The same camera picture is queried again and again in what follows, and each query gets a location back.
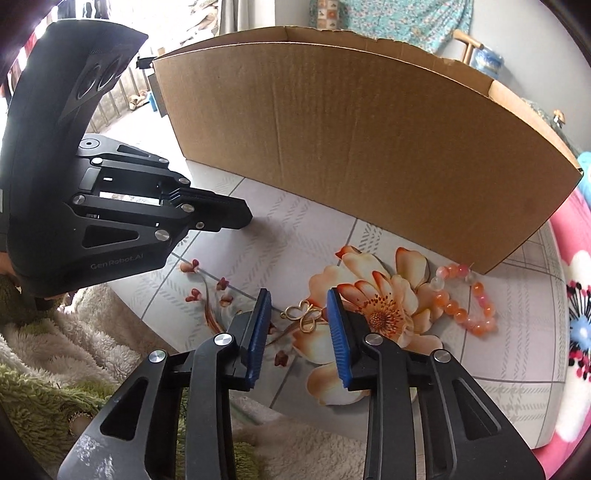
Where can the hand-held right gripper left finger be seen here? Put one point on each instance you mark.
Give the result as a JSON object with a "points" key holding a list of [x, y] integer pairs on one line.
{"points": [[258, 341]]}

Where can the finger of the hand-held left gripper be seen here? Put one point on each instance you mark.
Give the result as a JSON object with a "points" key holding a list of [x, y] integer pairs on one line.
{"points": [[138, 170], [217, 219]]}

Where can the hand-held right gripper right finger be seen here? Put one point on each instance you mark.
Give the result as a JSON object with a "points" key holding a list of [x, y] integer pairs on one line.
{"points": [[339, 341]]}

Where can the brown cardboard box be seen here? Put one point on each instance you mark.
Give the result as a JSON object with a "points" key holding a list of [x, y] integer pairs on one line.
{"points": [[369, 152]]}

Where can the balcony metal railing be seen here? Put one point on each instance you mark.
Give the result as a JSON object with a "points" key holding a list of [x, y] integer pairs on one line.
{"points": [[117, 97]]}

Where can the green white fluffy blanket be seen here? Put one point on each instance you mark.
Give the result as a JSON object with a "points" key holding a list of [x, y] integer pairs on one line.
{"points": [[55, 350]]}

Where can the grey curtain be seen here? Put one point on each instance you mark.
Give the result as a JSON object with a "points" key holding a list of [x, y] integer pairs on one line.
{"points": [[249, 16]]}

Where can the pink floral blanket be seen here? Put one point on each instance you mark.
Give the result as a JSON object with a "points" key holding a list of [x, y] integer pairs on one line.
{"points": [[572, 346]]}

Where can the rolled floral paper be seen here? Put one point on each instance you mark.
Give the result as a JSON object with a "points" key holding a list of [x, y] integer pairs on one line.
{"points": [[330, 14]]}

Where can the teal floral hanging cloth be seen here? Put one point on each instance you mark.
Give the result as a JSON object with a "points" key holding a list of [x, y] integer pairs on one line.
{"points": [[392, 18]]}

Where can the blue printed garment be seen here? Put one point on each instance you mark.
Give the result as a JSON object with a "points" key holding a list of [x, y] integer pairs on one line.
{"points": [[584, 168]]}

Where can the grey knitted cloth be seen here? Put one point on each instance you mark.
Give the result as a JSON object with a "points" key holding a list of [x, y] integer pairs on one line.
{"points": [[545, 122]]}

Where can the small figurine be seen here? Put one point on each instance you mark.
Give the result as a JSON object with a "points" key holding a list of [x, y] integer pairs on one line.
{"points": [[558, 116]]}

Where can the large blue water bottle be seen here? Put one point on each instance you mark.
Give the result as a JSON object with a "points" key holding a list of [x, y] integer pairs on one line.
{"points": [[489, 60]]}

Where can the wooden chair frame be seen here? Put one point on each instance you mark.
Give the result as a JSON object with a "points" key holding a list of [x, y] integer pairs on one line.
{"points": [[467, 46]]}

